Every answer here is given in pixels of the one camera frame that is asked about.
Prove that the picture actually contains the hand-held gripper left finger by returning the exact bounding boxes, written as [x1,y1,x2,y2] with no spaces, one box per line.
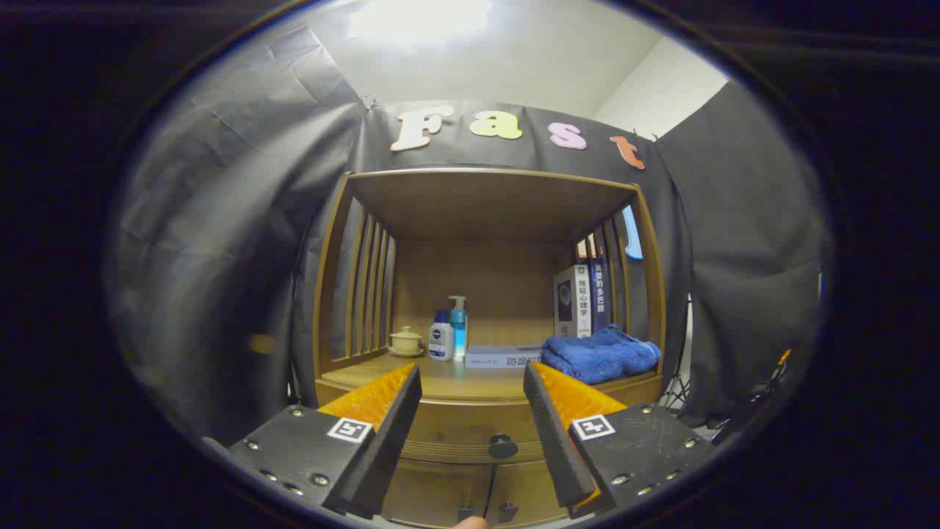
[224,362,424,519]

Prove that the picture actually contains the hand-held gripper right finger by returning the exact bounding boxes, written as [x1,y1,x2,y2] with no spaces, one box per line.
[523,360,717,519]

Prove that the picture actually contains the wooden drawer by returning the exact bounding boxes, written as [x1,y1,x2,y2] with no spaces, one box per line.
[316,378,663,465]

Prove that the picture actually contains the wooden cabinet door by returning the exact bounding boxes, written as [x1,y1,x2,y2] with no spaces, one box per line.
[488,461,581,525]
[380,461,493,527]

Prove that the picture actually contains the wooden countertop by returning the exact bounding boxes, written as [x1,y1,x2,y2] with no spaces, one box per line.
[321,351,660,403]

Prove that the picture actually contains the wooden cabinet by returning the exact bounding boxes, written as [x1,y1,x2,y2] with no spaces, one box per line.
[312,168,668,529]

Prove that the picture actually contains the folded blue towel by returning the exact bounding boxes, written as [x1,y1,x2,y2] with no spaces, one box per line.
[541,325,662,385]

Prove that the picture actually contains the beige lidded teacup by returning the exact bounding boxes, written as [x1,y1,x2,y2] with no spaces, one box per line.
[388,325,425,359]

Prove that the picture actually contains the flat white book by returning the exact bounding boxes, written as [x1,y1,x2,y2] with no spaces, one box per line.
[465,344,546,370]

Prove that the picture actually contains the white bottle with blue cap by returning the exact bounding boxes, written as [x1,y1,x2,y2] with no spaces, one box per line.
[428,309,455,362]

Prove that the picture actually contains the blue pump bottle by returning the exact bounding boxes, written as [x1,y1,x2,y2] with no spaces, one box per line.
[448,295,469,361]

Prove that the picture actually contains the upright grey white book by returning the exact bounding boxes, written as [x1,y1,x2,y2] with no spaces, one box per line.
[553,264,593,340]

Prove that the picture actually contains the light stand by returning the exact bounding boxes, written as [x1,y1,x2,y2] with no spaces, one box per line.
[659,294,695,412]

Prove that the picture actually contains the upright dark blue book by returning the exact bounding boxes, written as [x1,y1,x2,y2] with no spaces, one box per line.
[587,256,610,333]

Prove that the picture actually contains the black equipment with orange part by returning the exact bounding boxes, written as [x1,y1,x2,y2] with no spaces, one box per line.
[723,349,795,442]

